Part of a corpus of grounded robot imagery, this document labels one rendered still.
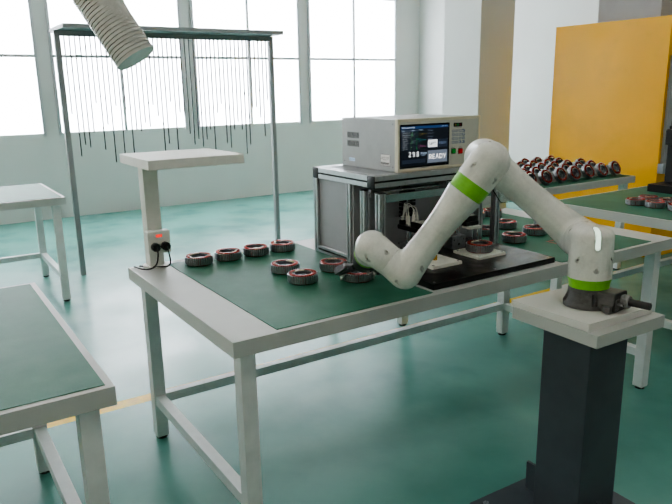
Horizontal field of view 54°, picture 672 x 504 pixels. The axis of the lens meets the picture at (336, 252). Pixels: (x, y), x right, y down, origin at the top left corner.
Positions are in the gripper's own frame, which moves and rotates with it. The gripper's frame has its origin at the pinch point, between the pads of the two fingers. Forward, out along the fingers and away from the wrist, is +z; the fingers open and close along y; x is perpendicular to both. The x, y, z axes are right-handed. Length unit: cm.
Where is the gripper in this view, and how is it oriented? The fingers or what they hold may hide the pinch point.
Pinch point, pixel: (357, 274)
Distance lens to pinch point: 243.6
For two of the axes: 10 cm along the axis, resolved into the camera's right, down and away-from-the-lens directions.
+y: 9.9, -0.5, 1.2
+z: -1.0, 2.8, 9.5
